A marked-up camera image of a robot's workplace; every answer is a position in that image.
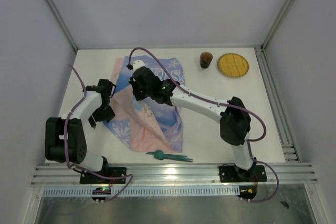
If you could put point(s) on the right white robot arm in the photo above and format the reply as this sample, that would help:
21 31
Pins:
232 117

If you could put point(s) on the right aluminium side rail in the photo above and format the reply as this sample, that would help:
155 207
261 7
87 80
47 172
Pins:
281 122

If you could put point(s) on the teal plastic spoon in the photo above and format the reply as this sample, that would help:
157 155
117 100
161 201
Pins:
161 156

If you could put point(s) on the brown paper cup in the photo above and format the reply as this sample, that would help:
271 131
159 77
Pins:
205 60

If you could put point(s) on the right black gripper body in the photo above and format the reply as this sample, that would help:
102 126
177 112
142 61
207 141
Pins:
140 92

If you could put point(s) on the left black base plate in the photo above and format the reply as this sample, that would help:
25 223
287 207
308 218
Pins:
88 178

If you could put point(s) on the teal plastic knife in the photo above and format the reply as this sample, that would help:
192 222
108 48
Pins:
151 153

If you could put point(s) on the aluminium front rail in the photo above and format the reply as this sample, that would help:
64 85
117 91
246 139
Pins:
174 174

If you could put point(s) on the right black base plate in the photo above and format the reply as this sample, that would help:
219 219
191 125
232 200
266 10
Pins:
233 174

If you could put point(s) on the dark teal plastic fork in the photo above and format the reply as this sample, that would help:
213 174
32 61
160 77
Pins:
186 159

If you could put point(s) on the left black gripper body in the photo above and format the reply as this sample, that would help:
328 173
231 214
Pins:
103 113

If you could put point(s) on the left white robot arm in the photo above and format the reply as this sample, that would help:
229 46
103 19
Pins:
65 140

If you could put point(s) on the blue pink Elsa cloth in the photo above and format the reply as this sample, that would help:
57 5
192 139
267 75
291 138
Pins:
142 126

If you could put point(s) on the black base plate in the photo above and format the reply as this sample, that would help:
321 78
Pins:
88 178
233 174

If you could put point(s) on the white slotted cable duct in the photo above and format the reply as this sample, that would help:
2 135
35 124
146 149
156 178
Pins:
142 191

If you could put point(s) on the yellow woven round plate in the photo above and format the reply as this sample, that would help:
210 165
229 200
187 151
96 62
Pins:
233 65

